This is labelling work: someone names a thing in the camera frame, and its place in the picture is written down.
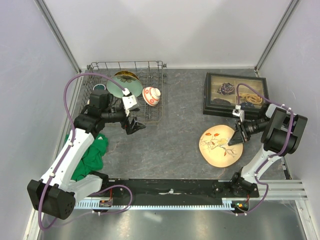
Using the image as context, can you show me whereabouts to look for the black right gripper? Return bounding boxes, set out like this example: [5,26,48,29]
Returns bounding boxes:
[228,117,269,146]

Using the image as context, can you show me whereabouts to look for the cream bird plate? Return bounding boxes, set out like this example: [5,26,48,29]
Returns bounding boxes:
[198,124,244,168]

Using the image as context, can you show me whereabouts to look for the green flower plate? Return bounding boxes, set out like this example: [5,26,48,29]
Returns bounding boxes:
[106,74,143,98]

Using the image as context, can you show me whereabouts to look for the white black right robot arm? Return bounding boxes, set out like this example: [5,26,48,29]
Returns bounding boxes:
[198,103,308,197]

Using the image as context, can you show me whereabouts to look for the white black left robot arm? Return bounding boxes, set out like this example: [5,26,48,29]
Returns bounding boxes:
[27,89,145,220]

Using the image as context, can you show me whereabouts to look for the white orange patterned bowl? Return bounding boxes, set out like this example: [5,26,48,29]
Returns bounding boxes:
[142,86,161,107]

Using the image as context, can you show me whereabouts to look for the black glass-lid display box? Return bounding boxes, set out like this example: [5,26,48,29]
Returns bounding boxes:
[203,72,269,120]

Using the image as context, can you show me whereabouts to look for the yellow patterned plate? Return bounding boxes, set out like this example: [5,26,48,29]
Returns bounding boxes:
[115,70,139,82]

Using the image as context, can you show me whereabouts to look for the dark teal mug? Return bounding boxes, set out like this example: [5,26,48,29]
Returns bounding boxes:
[93,83,107,91]

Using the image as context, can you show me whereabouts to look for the green cloth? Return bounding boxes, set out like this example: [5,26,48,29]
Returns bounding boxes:
[71,133,109,182]

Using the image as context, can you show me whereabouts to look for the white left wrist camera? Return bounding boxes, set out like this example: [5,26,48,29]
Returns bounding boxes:
[122,88,140,117]

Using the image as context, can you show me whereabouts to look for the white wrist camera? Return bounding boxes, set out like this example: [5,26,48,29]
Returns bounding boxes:
[122,88,140,117]
[232,104,245,123]

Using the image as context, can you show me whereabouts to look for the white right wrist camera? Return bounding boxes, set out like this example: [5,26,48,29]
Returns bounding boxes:
[232,104,245,123]

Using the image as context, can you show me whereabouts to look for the grey wire dish rack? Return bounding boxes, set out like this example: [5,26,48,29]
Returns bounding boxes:
[77,60,167,125]

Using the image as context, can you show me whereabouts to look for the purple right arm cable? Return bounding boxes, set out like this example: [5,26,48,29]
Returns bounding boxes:
[236,83,293,217]

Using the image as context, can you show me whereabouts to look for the slotted cable duct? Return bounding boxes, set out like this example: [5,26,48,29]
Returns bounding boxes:
[74,198,249,211]

